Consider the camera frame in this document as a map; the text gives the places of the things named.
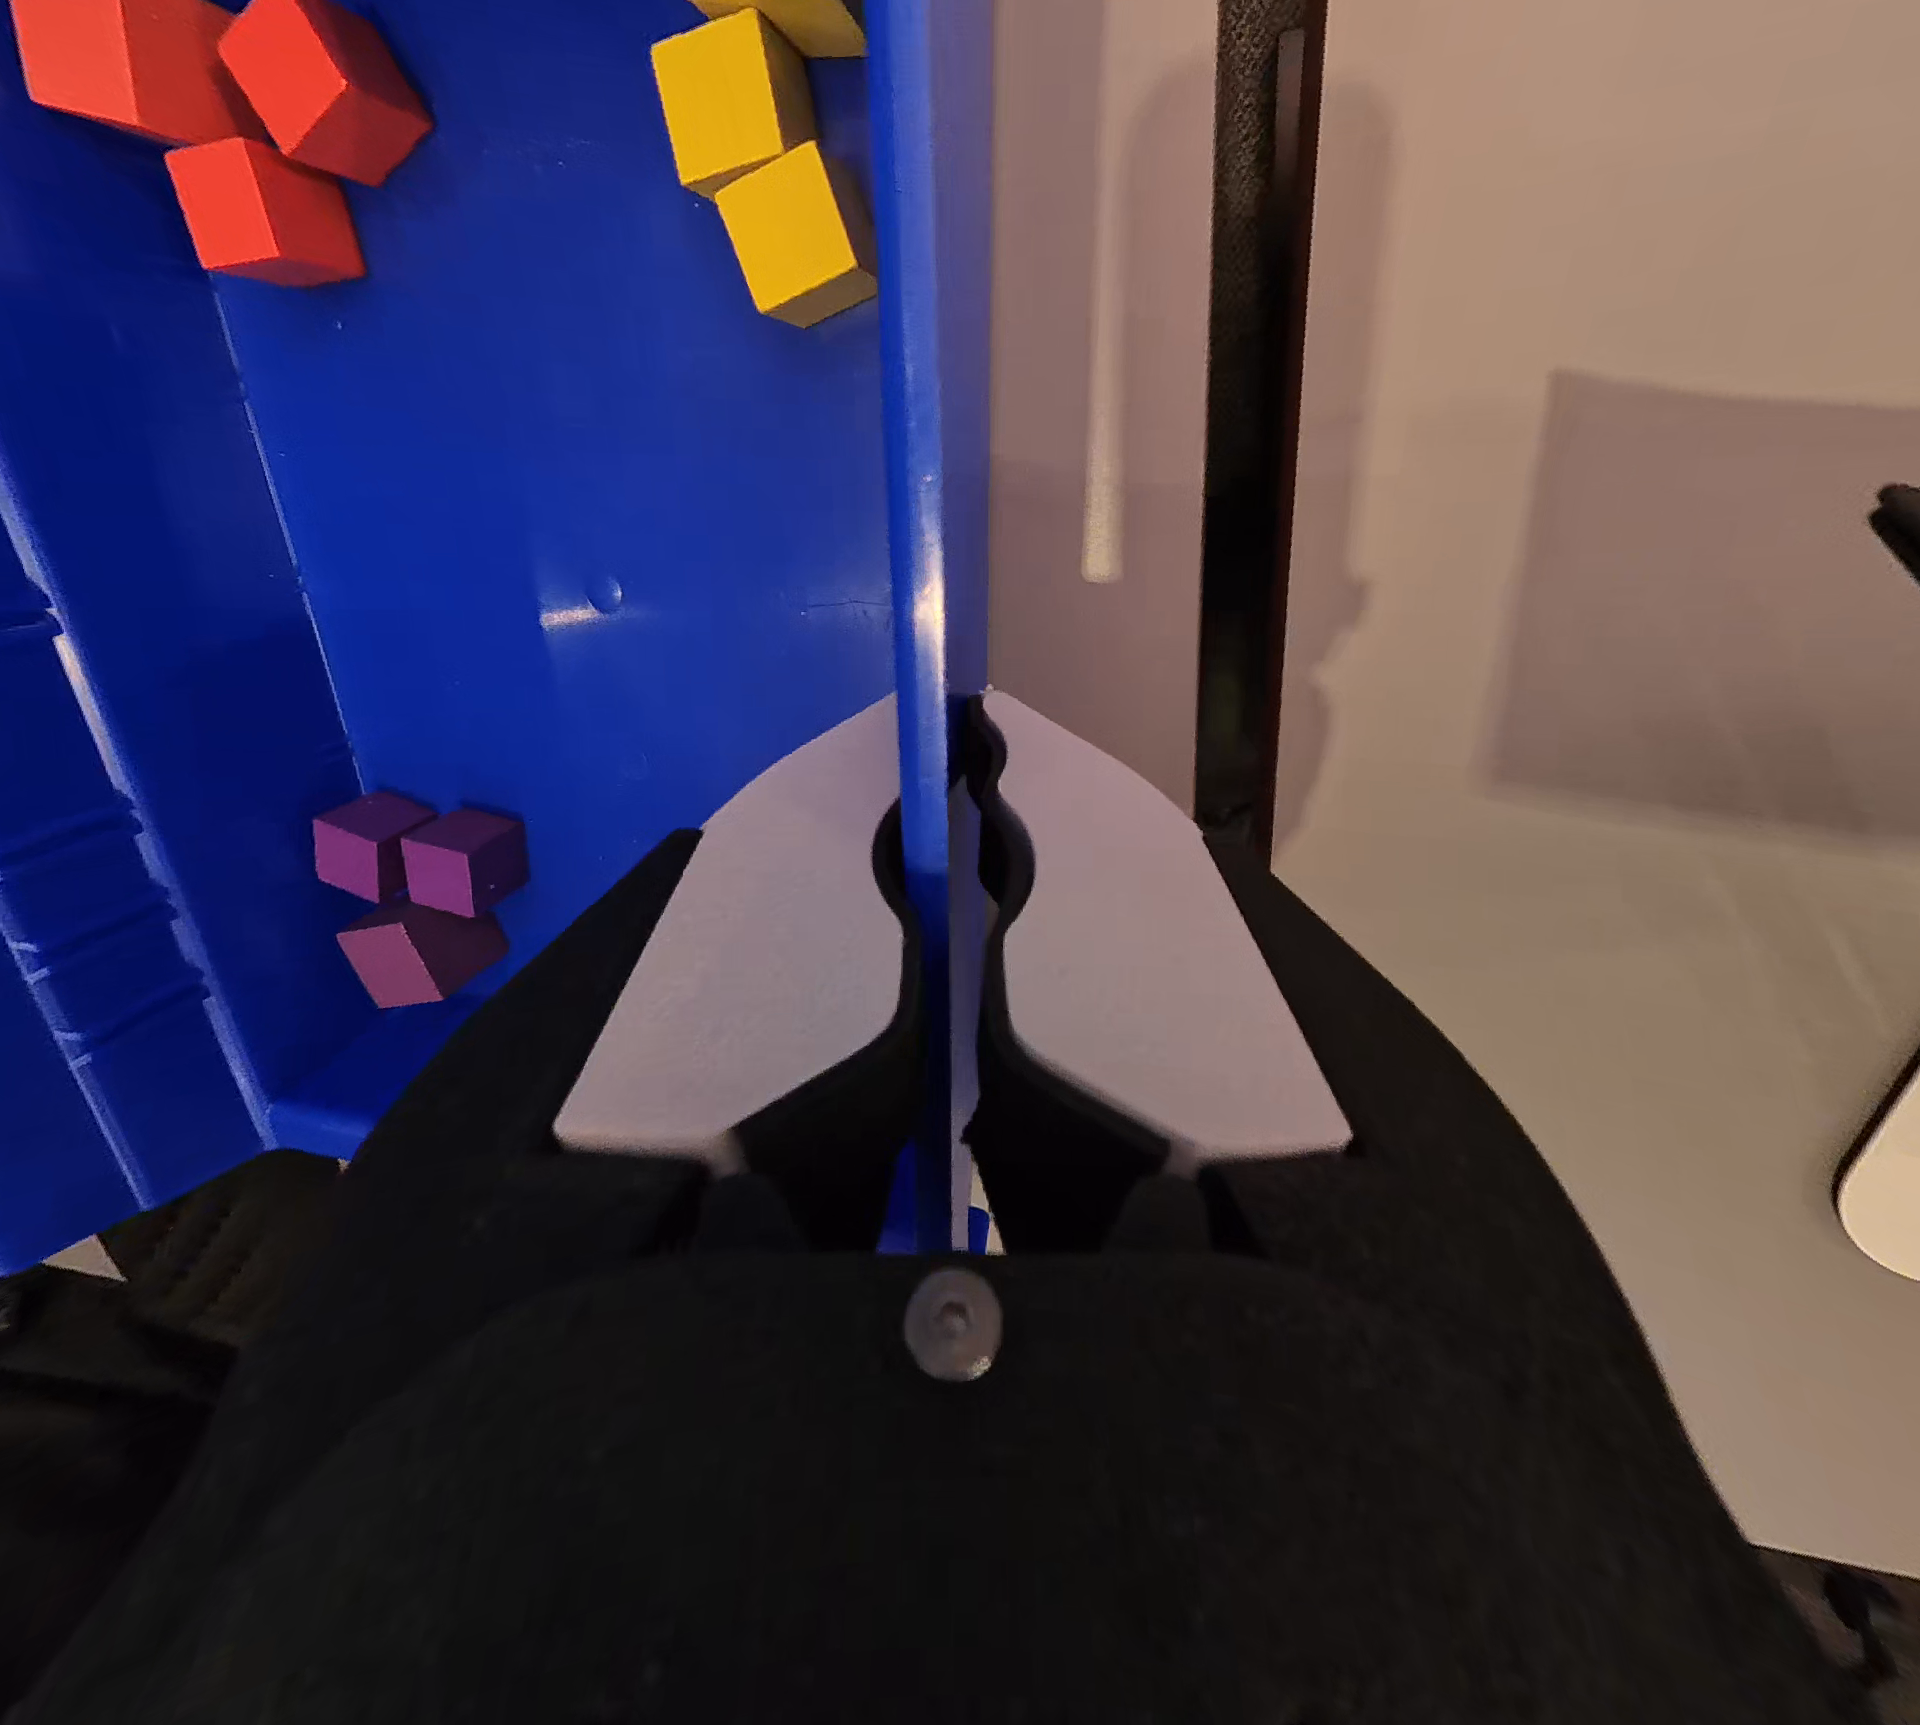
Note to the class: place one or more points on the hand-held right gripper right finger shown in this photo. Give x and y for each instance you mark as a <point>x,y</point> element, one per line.
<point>1170,975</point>

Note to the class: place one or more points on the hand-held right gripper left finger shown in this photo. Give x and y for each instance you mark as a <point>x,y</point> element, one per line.
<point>751,975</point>

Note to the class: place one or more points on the purple wooden cube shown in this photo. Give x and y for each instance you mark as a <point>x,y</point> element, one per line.
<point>412,957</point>
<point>361,847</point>
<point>465,863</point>

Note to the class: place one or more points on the blue plastic bin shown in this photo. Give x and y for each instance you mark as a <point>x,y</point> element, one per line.
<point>525,480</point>

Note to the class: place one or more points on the red wooden cube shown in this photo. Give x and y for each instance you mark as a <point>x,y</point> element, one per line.
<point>104,31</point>
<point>262,211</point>
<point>323,75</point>

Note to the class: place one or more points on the instruction sheet on wooden stand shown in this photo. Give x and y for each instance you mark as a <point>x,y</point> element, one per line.
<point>1891,1185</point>

